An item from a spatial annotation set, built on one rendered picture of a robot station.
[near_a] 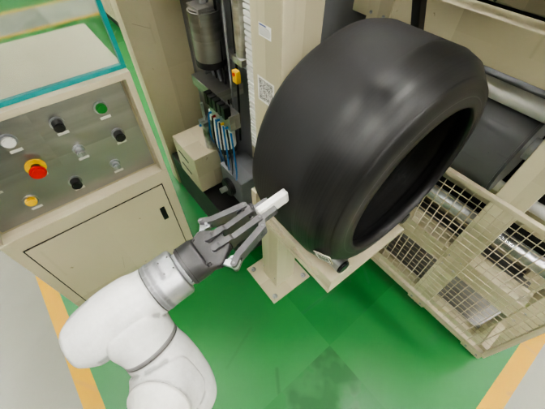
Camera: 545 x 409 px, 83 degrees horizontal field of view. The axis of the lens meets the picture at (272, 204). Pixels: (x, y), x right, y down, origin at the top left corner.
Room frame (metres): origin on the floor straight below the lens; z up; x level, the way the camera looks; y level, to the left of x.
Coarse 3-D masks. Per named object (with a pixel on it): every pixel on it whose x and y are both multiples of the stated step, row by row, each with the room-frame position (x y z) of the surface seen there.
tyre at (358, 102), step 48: (336, 48) 0.58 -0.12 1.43; (384, 48) 0.55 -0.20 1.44; (432, 48) 0.54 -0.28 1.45; (288, 96) 0.53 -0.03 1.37; (336, 96) 0.48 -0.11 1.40; (384, 96) 0.45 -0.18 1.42; (432, 96) 0.45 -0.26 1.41; (480, 96) 0.55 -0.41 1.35; (288, 144) 0.45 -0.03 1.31; (336, 144) 0.40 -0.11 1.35; (384, 144) 0.39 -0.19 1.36; (432, 144) 0.69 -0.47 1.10; (288, 192) 0.40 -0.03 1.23; (336, 192) 0.35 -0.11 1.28; (384, 192) 0.64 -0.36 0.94; (336, 240) 0.33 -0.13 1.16
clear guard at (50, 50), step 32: (0, 0) 0.71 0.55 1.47; (32, 0) 0.74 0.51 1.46; (64, 0) 0.77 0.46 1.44; (96, 0) 0.81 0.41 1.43; (0, 32) 0.69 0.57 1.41; (32, 32) 0.72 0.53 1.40; (64, 32) 0.76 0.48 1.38; (96, 32) 0.80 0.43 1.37; (0, 64) 0.66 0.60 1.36; (32, 64) 0.70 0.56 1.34; (64, 64) 0.74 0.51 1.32; (96, 64) 0.78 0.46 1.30; (0, 96) 0.64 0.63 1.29; (32, 96) 0.67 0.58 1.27
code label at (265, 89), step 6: (258, 78) 0.80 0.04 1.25; (258, 84) 0.80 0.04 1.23; (264, 84) 0.78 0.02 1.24; (270, 84) 0.76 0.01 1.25; (258, 90) 0.80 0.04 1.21; (264, 90) 0.78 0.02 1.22; (270, 90) 0.76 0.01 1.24; (264, 96) 0.78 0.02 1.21; (270, 96) 0.76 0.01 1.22; (264, 102) 0.78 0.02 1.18
